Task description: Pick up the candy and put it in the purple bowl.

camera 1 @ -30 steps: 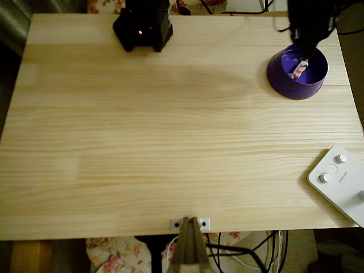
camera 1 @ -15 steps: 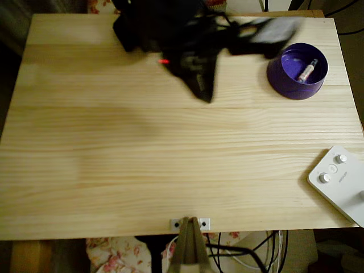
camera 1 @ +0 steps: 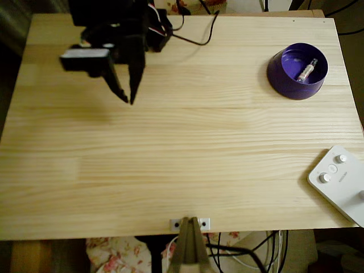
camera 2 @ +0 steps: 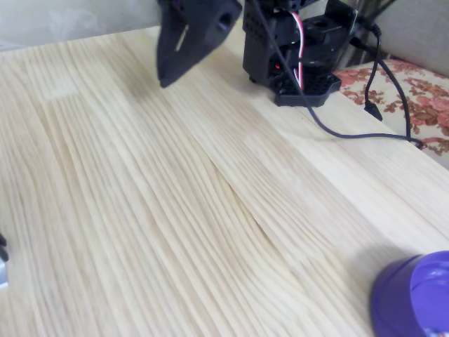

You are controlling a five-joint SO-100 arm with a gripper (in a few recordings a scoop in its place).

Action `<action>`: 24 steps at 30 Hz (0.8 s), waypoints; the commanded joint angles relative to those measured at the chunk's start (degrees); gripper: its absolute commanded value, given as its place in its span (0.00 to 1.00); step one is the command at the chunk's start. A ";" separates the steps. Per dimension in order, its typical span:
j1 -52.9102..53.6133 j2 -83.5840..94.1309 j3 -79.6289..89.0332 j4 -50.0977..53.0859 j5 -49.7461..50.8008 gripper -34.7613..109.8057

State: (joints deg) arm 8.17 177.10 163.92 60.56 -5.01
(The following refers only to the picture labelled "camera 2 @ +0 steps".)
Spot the purple plastic bowl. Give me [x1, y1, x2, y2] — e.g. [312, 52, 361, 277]
[370, 250, 449, 337]

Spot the white lace curtain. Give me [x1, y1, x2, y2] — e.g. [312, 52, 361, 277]
[0, 0, 162, 52]

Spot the beige sofa backrest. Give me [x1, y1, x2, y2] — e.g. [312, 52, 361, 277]
[371, 0, 449, 79]

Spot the floral patterned cloth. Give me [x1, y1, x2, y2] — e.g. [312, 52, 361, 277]
[331, 58, 449, 157]

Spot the black and grey table clamp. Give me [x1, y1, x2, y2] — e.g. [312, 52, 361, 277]
[0, 231, 11, 292]

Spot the red white servo wire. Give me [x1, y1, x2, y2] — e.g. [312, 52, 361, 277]
[286, 10, 307, 89]

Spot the long black cable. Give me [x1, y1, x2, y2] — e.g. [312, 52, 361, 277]
[249, 0, 426, 148]

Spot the black cable with loose plug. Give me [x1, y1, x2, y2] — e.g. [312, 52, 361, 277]
[356, 19, 384, 123]

